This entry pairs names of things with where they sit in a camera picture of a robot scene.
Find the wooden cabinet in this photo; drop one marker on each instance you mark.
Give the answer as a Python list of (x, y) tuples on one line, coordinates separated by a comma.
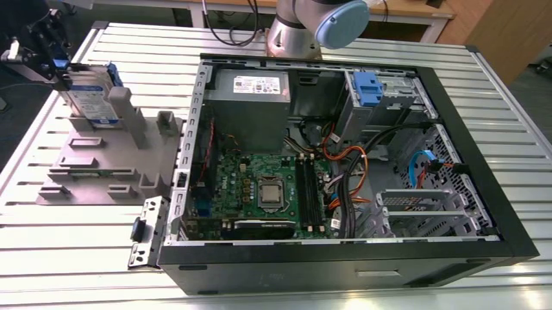
[(509, 32)]

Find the grey parts rack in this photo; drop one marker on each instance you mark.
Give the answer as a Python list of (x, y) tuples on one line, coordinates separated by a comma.
[(113, 151)]

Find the silver CPU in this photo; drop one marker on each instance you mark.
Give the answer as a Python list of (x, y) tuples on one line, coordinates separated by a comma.
[(271, 193)]

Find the black open PC case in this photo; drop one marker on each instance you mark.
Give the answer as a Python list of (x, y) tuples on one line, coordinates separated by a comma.
[(303, 271)]

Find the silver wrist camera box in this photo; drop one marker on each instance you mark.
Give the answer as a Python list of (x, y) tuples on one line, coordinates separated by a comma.
[(11, 53)]

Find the black bracket latch knob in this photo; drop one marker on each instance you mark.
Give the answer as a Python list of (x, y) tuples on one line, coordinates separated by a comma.
[(138, 229)]

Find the green RAM stick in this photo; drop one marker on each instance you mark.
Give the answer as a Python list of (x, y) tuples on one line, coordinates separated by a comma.
[(86, 174)]

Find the silver expansion slot bracket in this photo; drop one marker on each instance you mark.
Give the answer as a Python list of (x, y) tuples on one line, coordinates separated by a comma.
[(152, 206)]

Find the blue drive latch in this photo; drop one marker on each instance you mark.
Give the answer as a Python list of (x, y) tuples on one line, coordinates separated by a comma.
[(367, 93)]

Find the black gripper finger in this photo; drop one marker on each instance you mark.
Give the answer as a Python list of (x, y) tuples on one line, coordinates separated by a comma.
[(64, 82)]

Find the wooden desk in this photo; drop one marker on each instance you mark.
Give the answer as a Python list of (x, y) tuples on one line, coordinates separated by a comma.
[(414, 13)]

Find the hard disk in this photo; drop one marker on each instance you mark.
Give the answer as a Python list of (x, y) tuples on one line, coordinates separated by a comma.
[(93, 103)]

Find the black graphics card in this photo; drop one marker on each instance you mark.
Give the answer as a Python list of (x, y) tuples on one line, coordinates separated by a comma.
[(264, 227)]

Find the black case fan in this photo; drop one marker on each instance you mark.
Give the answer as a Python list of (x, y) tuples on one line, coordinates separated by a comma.
[(203, 155)]

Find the silver drive cage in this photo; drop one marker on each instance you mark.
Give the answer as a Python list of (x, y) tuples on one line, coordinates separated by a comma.
[(358, 119)]

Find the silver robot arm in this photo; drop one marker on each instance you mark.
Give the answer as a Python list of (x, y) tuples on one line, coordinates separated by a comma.
[(289, 35)]

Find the green motherboard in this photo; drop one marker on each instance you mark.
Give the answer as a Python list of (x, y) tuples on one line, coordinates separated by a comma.
[(276, 163)]

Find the CPU socket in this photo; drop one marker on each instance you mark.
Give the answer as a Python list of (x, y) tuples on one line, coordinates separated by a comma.
[(273, 206)]

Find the black RAM slot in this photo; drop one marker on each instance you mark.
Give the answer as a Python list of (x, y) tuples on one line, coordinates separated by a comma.
[(304, 193)]

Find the grey power supply unit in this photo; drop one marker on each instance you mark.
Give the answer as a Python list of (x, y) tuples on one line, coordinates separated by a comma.
[(247, 122)]

